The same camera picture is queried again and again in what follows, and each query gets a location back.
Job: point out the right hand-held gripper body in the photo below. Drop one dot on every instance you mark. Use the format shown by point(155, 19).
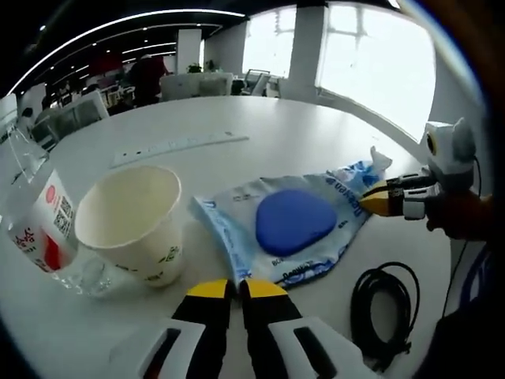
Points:
point(450, 150)

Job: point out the white table socket panel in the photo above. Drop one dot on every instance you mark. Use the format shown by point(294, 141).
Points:
point(177, 144)

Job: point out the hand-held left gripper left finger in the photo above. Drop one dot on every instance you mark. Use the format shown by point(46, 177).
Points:
point(205, 323)

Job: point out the long curved ceiling light strip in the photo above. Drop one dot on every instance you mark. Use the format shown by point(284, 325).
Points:
point(118, 23)

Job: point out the grey office chair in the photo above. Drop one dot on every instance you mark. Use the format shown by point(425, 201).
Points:
point(256, 81)

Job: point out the clear water bottle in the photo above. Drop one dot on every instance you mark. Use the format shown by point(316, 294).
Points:
point(43, 221)

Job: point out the blue rounded pad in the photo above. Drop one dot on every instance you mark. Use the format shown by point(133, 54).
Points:
point(296, 221)

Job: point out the person's right hand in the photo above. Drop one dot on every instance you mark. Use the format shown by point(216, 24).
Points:
point(461, 217)

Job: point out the white mesh office chair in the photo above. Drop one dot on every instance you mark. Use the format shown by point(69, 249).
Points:
point(83, 114)
point(181, 87)

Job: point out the white table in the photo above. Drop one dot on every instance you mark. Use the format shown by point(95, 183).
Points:
point(296, 130)

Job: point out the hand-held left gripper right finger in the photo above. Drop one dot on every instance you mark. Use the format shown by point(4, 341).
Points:
point(268, 323)

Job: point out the green potted plant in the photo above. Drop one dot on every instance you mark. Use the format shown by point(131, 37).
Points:
point(194, 68)

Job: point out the blue printed plastic bag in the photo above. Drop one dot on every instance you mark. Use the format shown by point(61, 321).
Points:
point(236, 205)

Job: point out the white paper cup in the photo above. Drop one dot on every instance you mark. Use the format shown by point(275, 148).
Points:
point(130, 213)

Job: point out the person's dark clothing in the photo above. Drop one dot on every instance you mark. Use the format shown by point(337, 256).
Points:
point(465, 347)

